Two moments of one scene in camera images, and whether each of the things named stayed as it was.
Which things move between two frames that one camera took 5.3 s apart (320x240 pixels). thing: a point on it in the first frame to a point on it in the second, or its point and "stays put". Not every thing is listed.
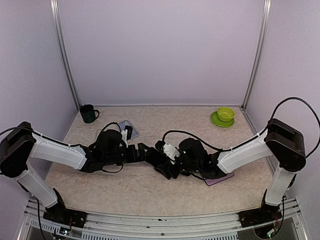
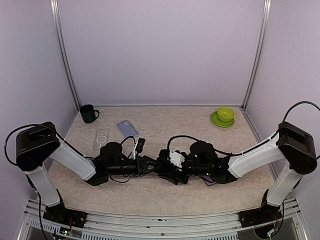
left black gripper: (133, 156) to (140, 165)
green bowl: (225, 114) stays put
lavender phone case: (126, 123) stays put
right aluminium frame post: (267, 7) stays put
